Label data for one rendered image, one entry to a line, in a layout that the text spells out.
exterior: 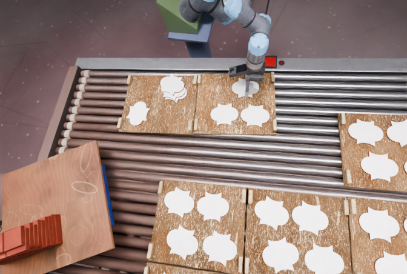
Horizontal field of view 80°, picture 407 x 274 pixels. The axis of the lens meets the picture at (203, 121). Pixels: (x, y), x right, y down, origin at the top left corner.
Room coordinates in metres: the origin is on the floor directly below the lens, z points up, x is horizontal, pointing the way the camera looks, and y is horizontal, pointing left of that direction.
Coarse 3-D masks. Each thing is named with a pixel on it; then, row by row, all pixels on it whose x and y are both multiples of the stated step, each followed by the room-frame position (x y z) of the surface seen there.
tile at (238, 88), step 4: (240, 80) 0.63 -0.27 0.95; (244, 80) 0.62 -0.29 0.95; (236, 84) 0.61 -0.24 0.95; (240, 84) 0.60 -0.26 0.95; (244, 84) 0.59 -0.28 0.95; (256, 84) 0.57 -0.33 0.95; (232, 88) 0.60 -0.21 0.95; (236, 88) 0.59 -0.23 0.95; (240, 88) 0.58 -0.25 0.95; (244, 88) 0.57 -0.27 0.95; (256, 88) 0.55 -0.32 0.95; (236, 92) 0.57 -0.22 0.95; (240, 92) 0.56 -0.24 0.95; (244, 92) 0.55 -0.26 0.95; (240, 96) 0.54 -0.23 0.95; (244, 96) 0.53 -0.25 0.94; (248, 96) 0.52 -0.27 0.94; (252, 96) 0.51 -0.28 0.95
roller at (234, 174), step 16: (112, 160) 0.50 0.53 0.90; (208, 176) 0.22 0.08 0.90; (224, 176) 0.19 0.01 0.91; (240, 176) 0.16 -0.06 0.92; (256, 176) 0.13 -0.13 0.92; (272, 176) 0.11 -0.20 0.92; (288, 176) 0.08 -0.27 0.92; (304, 176) 0.05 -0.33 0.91; (384, 192) -0.13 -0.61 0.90; (400, 192) -0.15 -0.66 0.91
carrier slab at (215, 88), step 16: (208, 80) 0.71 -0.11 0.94; (224, 80) 0.67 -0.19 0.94; (208, 96) 0.61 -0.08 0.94; (224, 96) 0.58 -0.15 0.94; (256, 96) 0.51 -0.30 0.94; (272, 96) 0.47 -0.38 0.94; (208, 112) 0.53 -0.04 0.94; (240, 112) 0.46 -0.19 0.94; (272, 112) 0.39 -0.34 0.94; (208, 128) 0.44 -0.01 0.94; (224, 128) 0.41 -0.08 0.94; (240, 128) 0.38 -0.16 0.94; (256, 128) 0.35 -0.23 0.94; (272, 128) 0.32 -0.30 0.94
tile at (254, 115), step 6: (252, 108) 0.45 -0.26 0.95; (258, 108) 0.44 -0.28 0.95; (246, 114) 0.43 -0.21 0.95; (252, 114) 0.42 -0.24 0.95; (258, 114) 0.41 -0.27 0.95; (264, 114) 0.40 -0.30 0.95; (246, 120) 0.40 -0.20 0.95; (252, 120) 0.39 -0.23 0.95; (258, 120) 0.38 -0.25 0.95; (264, 120) 0.37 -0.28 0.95
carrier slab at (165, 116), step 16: (144, 80) 0.87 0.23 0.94; (160, 80) 0.83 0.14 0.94; (192, 80) 0.75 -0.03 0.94; (128, 96) 0.81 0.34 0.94; (144, 96) 0.77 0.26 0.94; (160, 96) 0.73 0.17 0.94; (192, 96) 0.65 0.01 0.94; (128, 112) 0.71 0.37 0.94; (160, 112) 0.63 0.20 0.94; (176, 112) 0.60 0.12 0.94; (192, 112) 0.56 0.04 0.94; (128, 128) 0.62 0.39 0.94; (144, 128) 0.58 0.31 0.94; (160, 128) 0.55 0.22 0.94; (176, 128) 0.51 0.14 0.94
